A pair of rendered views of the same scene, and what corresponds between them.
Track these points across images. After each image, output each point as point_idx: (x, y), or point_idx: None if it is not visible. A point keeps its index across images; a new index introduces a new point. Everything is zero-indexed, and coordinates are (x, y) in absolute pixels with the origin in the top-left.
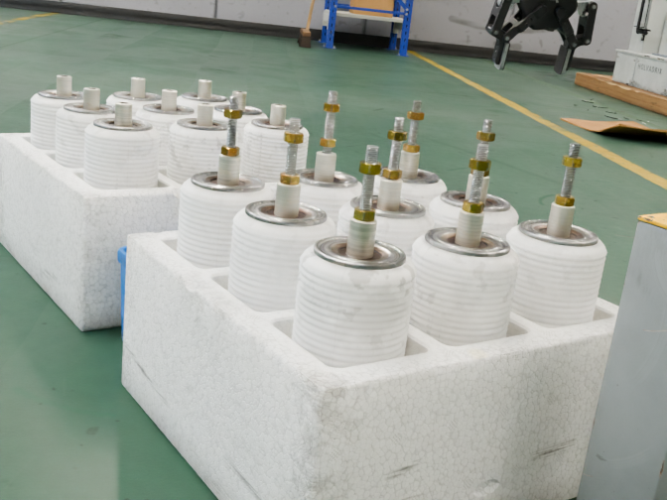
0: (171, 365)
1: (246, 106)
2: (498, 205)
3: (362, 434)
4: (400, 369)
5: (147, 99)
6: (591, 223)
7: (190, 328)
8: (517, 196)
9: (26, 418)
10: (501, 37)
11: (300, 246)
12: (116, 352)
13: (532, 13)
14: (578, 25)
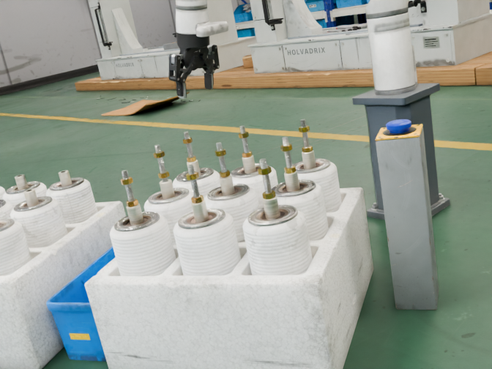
0: (168, 338)
1: None
2: None
3: (329, 296)
4: (325, 258)
5: None
6: (201, 165)
7: (181, 308)
8: (146, 169)
9: None
10: (180, 80)
11: (228, 230)
12: (79, 367)
13: (192, 61)
14: (209, 59)
